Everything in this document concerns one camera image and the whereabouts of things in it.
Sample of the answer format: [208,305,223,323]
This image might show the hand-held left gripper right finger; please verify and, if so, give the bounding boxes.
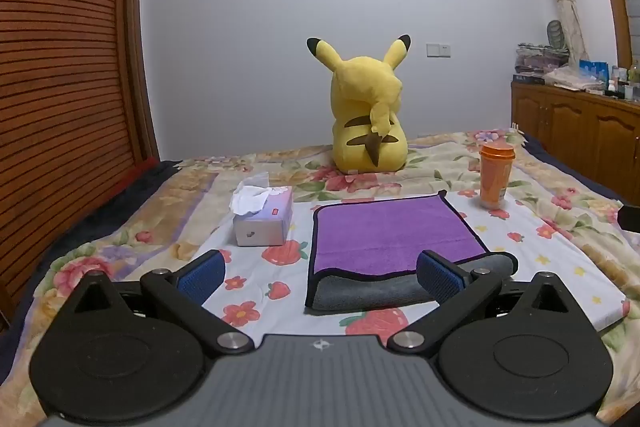
[387,250,576,354]

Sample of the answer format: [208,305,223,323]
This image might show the dark blue bedding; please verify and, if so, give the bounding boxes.
[520,134,623,205]

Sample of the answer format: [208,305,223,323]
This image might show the small bottles on cabinet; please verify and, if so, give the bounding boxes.
[604,62,640,102]

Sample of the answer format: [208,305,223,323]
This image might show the orange cup with lid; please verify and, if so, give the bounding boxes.
[479,143,516,209]

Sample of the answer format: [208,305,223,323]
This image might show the purple and grey towel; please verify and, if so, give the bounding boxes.
[305,190,519,315]

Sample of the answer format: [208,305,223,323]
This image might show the yellow plush toy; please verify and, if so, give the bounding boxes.
[306,35,412,174]

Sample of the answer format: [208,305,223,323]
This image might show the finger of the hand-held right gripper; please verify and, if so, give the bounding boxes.
[617,204,640,234]

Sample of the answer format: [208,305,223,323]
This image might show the wooden cabinet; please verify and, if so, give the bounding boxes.
[510,79,640,200]

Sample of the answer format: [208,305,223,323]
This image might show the floral bed sheet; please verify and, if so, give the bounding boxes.
[0,128,640,423]

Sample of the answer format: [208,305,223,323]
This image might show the grey fan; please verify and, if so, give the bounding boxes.
[546,20,567,50]

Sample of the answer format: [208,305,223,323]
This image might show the blue box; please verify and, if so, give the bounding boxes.
[578,59,610,84]

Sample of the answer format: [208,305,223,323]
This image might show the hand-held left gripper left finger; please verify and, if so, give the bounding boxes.
[62,250,256,354]

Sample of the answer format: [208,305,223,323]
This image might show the wooden louvred wardrobe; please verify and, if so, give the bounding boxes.
[0,0,161,328]

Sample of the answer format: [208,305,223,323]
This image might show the stack of folded cloths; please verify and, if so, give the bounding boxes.
[514,42,572,76]

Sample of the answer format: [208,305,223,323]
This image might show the white tissue box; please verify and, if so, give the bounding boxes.
[229,173,295,248]

